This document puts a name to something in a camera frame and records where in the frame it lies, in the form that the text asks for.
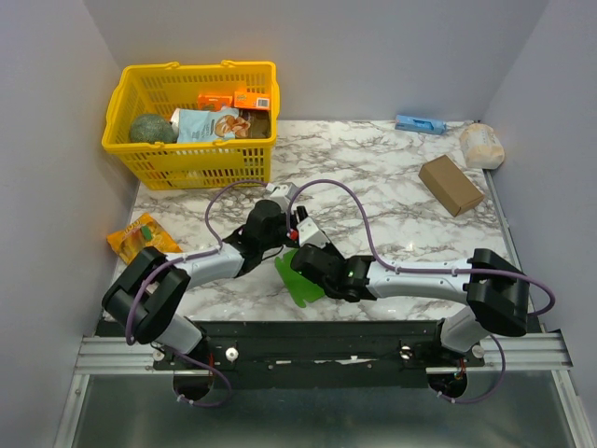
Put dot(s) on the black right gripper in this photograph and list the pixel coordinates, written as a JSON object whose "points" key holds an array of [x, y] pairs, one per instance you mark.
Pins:
{"points": [[348, 289]]}

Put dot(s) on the light blue snack pouch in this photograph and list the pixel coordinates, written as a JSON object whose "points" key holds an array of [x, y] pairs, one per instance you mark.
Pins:
{"points": [[199, 126]]}

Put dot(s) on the brown cardboard box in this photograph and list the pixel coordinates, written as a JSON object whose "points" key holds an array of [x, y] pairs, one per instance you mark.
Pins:
{"points": [[450, 186]]}

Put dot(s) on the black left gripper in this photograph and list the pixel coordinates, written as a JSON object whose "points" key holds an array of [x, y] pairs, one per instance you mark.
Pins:
{"points": [[293, 220]]}

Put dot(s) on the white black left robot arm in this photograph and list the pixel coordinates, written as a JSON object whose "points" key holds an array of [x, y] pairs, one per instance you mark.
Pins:
{"points": [[145, 297]]}

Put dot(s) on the green paper box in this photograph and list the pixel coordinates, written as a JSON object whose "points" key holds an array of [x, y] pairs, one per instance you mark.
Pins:
{"points": [[302, 291]]}

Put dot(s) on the light blue carton box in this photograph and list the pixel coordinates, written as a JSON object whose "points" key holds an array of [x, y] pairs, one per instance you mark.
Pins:
{"points": [[420, 125]]}

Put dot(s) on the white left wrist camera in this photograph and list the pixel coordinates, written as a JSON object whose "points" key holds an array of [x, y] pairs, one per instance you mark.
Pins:
{"points": [[282, 193]]}

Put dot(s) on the orange candy bag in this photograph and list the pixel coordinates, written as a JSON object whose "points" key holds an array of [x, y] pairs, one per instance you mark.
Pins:
{"points": [[144, 232]]}

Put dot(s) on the beige wrapped paper bag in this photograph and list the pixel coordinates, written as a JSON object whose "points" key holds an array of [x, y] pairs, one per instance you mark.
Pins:
{"points": [[481, 147]]}

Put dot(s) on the green round melon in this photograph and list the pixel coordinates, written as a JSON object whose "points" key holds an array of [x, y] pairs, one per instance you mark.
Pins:
{"points": [[151, 129]]}

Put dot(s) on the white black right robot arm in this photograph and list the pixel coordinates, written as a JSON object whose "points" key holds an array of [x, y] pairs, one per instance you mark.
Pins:
{"points": [[492, 291]]}

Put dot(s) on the yellow plastic shopping basket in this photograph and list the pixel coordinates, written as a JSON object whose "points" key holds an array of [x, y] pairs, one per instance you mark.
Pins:
{"points": [[161, 89]]}

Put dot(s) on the orange snack box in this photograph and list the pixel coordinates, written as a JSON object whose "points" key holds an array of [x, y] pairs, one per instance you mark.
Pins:
{"points": [[214, 102]]}

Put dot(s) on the orange barcode box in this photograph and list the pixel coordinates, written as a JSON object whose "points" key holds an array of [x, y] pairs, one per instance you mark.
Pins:
{"points": [[251, 100]]}

